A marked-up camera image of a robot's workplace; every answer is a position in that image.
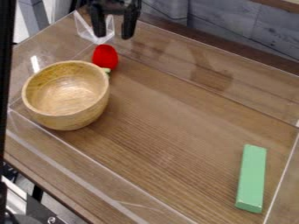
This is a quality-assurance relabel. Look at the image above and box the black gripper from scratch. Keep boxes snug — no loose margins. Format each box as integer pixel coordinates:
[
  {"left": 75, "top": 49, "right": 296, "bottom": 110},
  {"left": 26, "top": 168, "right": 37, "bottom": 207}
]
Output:
[{"left": 87, "top": 0, "right": 142, "bottom": 39}]

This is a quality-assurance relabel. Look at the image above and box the red plush fruit green stem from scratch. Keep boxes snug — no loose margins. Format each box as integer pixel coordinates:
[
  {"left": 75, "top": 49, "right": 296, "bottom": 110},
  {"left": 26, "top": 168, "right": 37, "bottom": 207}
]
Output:
[{"left": 91, "top": 44, "right": 119, "bottom": 75}]

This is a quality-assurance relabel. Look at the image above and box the wooden bowl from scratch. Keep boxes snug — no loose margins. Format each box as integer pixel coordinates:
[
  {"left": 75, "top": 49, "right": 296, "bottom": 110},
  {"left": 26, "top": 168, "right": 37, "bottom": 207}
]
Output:
[{"left": 22, "top": 60, "right": 110, "bottom": 130}]

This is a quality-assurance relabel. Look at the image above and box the green rectangular block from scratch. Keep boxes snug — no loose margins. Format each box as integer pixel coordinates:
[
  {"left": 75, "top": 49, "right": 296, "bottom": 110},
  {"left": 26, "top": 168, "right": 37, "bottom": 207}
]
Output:
[{"left": 236, "top": 144, "right": 268, "bottom": 214}]

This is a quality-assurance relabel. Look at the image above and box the black device bottom left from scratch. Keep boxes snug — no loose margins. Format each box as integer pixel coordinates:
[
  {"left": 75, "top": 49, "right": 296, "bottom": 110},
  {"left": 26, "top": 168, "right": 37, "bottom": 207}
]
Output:
[{"left": 0, "top": 199, "right": 69, "bottom": 224}]

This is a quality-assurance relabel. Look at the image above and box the clear acrylic tray enclosure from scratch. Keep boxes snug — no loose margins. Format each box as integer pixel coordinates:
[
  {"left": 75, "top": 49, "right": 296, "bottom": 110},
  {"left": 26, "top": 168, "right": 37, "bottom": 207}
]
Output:
[{"left": 5, "top": 10, "right": 299, "bottom": 224}]

